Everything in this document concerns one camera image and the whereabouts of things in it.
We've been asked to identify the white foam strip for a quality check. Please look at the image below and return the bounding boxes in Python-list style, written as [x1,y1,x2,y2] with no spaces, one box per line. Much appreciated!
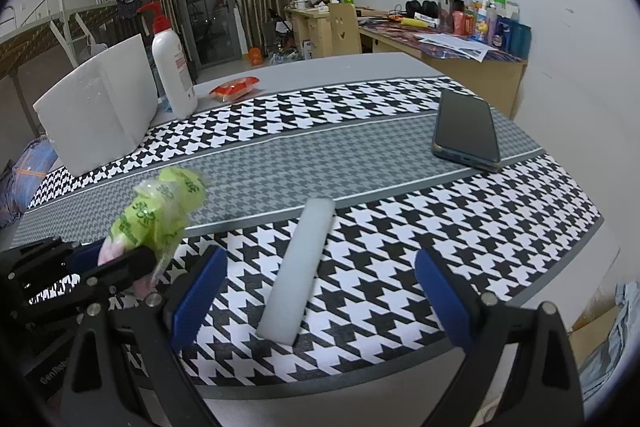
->
[255,197,337,348]

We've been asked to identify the white lotion pump bottle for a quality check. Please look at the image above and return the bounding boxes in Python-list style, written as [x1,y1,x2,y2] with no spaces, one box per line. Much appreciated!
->
[137,0,199,119]

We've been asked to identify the dark smartphone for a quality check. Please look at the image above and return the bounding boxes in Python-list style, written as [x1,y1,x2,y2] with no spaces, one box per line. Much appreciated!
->
[431,89,503,173]

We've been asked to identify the wooden desk with patterned top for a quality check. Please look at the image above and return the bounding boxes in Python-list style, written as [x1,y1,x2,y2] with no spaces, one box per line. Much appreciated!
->
[357,19,529,118]

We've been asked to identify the white paper sheets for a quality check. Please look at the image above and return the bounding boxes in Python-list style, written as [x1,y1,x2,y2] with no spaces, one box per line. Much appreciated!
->
[414,32,492,62]

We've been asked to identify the row of bottles and cartons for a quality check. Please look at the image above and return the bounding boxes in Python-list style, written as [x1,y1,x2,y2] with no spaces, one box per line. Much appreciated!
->
[434,0,534,58]

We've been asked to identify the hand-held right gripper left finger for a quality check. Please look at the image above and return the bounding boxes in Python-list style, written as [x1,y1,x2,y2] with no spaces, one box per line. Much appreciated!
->
[57,245,229,427]

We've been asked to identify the white metal bunk bed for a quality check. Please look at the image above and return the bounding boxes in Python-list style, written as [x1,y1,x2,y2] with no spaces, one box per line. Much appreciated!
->
[0,0,152,142]

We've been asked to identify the wooden chair with smiley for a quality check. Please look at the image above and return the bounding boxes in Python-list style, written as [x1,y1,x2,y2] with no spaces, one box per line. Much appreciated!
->
[327,1,362,57]

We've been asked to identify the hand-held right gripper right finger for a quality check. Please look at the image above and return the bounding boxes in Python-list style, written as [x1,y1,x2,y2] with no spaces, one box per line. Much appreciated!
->
[413,249,586,427]

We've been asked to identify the blue plaid quilt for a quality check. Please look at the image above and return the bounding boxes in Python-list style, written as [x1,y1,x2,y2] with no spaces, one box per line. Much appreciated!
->
[0,139,59,229]

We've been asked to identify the green plastic packet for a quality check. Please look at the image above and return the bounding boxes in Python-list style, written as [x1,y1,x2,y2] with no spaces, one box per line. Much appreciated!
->
[97,165,211,301]

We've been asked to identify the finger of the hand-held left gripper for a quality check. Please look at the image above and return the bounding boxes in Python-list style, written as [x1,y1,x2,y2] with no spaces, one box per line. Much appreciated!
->
[81,247,159,297]
[65,241,107,276]

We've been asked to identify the orange snack packet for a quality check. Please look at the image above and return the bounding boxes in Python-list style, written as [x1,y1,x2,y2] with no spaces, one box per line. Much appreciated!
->
[208,75,261,103]

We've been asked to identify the black bag on desk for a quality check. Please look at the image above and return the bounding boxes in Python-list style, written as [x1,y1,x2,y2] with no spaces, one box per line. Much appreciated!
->
[404,0,441,20]

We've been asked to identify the blue grey cloth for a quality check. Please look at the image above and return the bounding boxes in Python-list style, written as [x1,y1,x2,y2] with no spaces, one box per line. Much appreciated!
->
[579,281,640,409]

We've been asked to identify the houndstooth tablecloth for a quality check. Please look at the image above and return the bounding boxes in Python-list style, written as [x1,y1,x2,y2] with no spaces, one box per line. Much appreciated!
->
[10,53,606,403]

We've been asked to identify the hanging dark clothes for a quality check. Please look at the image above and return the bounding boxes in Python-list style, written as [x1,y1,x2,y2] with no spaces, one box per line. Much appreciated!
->
[115,0,144,20]

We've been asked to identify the light wooden desk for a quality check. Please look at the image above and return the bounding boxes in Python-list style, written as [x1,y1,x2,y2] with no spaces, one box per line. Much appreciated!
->
[283,4,362,58]

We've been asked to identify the white foam box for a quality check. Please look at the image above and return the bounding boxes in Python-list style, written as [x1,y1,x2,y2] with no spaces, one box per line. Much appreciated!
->
[32,32,162,177]

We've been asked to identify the cardboard box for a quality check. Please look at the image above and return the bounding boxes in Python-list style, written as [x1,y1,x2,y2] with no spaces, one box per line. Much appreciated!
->
[569,306,622,344]

